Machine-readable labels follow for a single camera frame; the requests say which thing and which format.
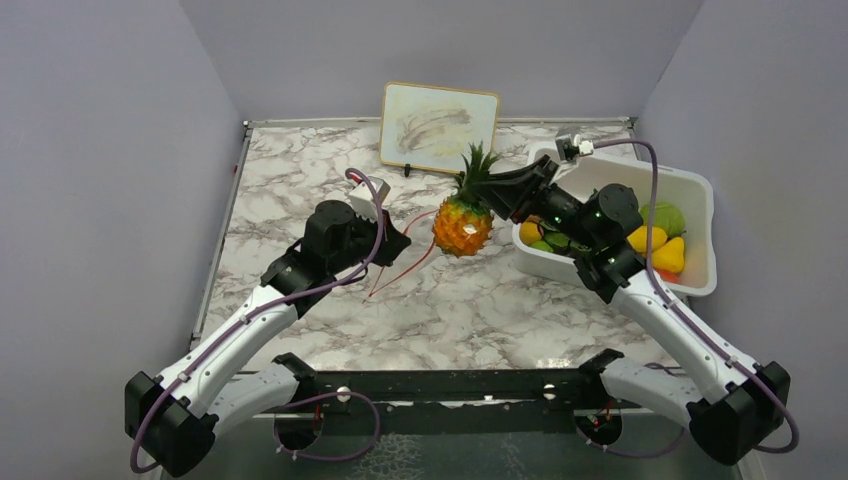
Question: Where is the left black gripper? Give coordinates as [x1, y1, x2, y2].
[329, 205, 412, 275]

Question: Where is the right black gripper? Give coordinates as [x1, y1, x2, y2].
[471, 155, 599, 251]

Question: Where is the clear zip bag orange zipper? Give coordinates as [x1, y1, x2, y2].
[362, 208, 441, 304]

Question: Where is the toy pineapple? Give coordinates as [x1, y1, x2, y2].
[432, 142, 501, 257]

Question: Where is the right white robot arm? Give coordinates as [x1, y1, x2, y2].
[470, 156, 791, 466]

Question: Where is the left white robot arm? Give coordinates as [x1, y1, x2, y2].
[124, 200, 411, 477]

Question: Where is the small orange fruit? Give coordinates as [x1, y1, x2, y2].
[519, 221, 543, 246]

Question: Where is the green leafy vegetable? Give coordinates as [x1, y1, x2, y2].
[529, 230, 586, 256]

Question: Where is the yellow mango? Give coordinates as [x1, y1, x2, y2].
[627, 225, 669, 254]

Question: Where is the green cabbage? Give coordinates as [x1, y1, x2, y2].
[652, 202, 686, 238]

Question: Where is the yellow pear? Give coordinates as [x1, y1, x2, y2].
[650, 236, 685, 274]

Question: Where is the white plastic bin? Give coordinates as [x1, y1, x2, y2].
[512, 152, 717, 298]

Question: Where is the red apple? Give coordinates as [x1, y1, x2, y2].
[655, 269, 681, 284]

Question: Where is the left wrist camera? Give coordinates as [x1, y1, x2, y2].
[348, 174, 391, 221]

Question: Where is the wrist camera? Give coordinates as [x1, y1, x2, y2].
[554, 127, 594, 180]
[348, 174, 391, 221]

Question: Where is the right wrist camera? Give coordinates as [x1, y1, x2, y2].
[554, 127, 594, 180]

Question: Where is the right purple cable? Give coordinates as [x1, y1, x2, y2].
[592, 137, 801, 455]

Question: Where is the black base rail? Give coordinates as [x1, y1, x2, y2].
[270, 368, 638, 436]

